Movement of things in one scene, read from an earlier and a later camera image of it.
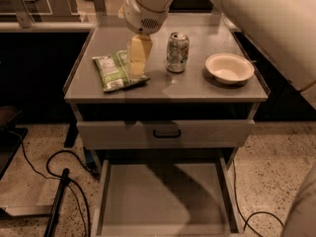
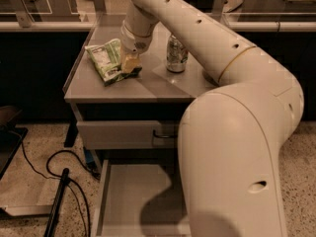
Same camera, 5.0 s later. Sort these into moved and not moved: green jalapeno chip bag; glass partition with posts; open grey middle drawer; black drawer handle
Moved: green jalapeno chip bag
Not moved: open grey middle drawer; glass partition with posts; black drawer handle
